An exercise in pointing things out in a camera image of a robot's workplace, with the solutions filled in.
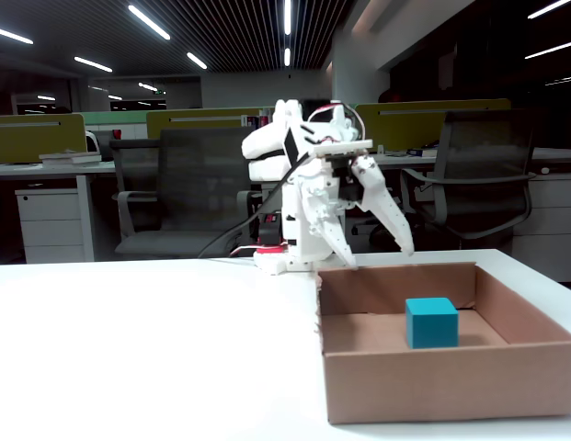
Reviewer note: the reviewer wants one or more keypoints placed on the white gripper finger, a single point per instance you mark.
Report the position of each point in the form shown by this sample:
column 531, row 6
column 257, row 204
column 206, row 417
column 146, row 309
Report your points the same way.
column 335, row 241
column 386, row 206

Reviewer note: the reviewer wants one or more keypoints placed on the black mesh office chair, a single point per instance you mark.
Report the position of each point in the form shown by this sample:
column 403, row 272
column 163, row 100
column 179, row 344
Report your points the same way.
column 487, row 151
column 197, row 184

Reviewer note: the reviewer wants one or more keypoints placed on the white wrist camera board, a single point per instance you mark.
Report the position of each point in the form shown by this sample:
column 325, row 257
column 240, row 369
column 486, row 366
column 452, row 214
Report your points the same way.
column 345, row 146

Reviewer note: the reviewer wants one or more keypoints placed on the olive desk partition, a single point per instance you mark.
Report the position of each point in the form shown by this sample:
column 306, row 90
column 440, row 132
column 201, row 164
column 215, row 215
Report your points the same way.
column 404, row 124
column 32, row 138
column 197, row 121

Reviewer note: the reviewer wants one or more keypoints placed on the white red robot base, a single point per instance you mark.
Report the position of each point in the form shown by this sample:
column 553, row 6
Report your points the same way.
column 276, row 264

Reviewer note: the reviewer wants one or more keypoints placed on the row of upright books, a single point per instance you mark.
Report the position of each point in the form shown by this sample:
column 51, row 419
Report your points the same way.
column 256, row 121

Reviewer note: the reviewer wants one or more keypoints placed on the white office desk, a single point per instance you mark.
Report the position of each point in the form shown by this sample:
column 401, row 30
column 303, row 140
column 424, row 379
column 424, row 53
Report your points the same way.
column 556, row 158
column 46, row 169

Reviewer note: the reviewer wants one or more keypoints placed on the white drawer cabinet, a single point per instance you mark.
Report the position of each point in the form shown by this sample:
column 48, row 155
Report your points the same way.
column 551, row 229
column 50, row 225

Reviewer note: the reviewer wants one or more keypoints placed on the green desk partition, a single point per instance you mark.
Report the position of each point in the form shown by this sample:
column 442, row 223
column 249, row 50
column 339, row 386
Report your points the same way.
column 119, row 117

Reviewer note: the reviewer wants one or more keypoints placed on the blue cube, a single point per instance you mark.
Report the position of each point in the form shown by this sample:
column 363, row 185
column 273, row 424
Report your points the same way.
column 432, row 324

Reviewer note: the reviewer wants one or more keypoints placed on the linear ceiling light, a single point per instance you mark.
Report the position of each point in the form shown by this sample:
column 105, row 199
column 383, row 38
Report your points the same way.
column 149, row 22
column 197, row 60
column 287, row 16
column 550, row 50
column 11, row 35
column 549, row 9
column 287, row 57
column 93, row 64

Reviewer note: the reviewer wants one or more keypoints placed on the stack of books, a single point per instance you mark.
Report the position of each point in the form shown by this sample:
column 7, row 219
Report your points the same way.
column 71, row 158

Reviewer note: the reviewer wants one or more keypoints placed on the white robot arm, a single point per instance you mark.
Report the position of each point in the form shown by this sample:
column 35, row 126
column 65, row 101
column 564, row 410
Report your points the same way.
column 266, row 147

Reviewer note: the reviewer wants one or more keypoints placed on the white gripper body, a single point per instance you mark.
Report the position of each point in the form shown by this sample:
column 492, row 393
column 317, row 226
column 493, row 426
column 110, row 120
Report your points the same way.
column 350, row 189

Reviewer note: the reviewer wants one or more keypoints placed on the blue flat item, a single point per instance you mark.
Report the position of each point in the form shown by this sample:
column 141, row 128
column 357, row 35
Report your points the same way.
column 420, row 151

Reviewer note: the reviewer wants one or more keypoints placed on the brown cardboard box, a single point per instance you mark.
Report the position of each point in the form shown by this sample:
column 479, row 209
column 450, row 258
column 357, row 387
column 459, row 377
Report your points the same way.
column 450, row 381

